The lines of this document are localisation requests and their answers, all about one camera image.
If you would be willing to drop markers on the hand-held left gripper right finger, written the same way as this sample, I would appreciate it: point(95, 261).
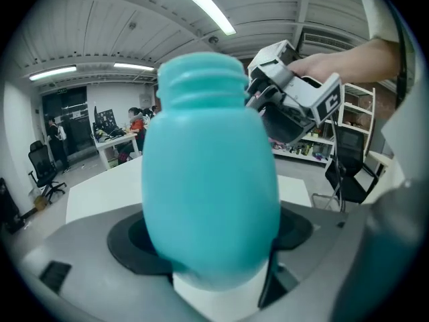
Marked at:
point(318, 247)

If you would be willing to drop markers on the person's right forearm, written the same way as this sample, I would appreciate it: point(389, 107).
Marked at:
point(362, 59)

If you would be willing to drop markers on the dark glass double door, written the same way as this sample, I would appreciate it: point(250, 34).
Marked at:
point(77, 122)

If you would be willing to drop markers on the small brown cardboard box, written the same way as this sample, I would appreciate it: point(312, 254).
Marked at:
point(40, 202)

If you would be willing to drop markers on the teal plastic bottle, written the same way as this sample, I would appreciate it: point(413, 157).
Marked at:
point(207, 179)

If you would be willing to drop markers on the white air conditioner unit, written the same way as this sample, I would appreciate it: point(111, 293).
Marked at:
point(325, 40)

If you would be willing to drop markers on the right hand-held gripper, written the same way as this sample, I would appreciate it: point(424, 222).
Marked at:
point(301, 92)

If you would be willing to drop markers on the white office desk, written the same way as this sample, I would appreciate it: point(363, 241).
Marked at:
point(114, 143)

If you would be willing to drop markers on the black office chair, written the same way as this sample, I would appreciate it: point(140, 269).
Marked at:
point(42, 166)

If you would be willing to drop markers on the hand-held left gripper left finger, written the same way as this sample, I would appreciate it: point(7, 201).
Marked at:
point(83, 247)

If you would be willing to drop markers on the white shelf with toys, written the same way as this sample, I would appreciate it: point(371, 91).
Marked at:
point(355, 106)

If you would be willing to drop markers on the person's right hand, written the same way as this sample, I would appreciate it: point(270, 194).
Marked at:
point(311, 66)

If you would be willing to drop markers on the person's cream printed t-shirt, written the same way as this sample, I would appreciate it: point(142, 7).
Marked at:
point(378, 5)

